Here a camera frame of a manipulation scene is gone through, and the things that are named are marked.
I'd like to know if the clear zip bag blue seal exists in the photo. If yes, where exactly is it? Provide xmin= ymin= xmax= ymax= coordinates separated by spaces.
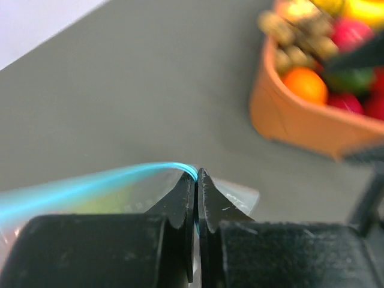
xmin=0 ymin=162 xmax=261 ymax=241

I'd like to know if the fake yellow banana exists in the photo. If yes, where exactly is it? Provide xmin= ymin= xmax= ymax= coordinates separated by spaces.
xmin=342 ymin=0 xmax=383 ymax=28

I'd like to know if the orange plastic fruit bin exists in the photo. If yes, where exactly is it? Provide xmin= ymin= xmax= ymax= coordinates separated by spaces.
xmin=248 ymin=37 xmax=383 ymax=160

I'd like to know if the fake brown longan bunch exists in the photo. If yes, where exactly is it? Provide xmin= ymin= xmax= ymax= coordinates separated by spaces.
xmin=258 ymin=10 xmax=339 ymax=75

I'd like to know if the fake orange left in bin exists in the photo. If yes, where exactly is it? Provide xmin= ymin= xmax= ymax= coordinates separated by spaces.
xmin=282 ymin=67 xmax=328 ymax=106

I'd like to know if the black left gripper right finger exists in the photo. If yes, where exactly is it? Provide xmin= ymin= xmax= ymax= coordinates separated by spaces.
xmin=197 ymin=169 xmax=383 ymax=287

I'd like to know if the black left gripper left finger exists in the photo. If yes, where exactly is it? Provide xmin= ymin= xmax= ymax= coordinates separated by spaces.
xmin=1 ymin=171 xmax=195 ymax=287

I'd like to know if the fake green lime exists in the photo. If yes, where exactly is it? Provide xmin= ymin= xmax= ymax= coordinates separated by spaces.
xmin=321 ymin=68 xmax=376 ymax=94

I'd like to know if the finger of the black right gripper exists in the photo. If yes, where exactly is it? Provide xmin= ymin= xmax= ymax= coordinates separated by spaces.
xmin=325 ymin=32 xmax=383 ymax=72

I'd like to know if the fake red apple top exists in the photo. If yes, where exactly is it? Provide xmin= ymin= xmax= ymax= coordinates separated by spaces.
xmin=331 ymin=18 xmax=374 ymax=53

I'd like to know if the fake big red apple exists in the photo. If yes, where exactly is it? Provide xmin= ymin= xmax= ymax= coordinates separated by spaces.
xmin=327 ymin=93 xmax=365 ymax=115

